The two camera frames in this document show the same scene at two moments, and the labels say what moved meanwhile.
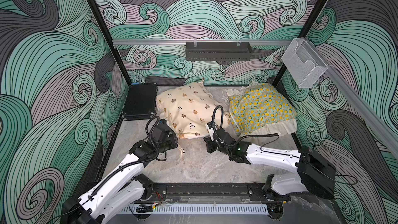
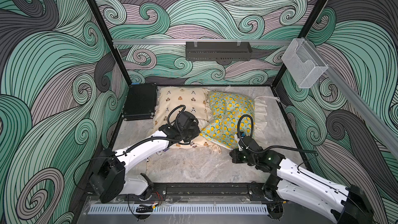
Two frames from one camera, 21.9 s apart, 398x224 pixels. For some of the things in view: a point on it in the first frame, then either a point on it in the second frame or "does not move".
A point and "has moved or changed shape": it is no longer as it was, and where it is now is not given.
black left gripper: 172,138 → 196,131
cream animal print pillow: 189,107 has moved or changed shape
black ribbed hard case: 140,102 does not move
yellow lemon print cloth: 258,108 has moved or changed shape
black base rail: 211,193 does not move
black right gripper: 208,139 → 235,155
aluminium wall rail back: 175,42 does not move
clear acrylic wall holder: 304,66 does not move
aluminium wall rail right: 359,101 does not move
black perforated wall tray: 218,51 does not move
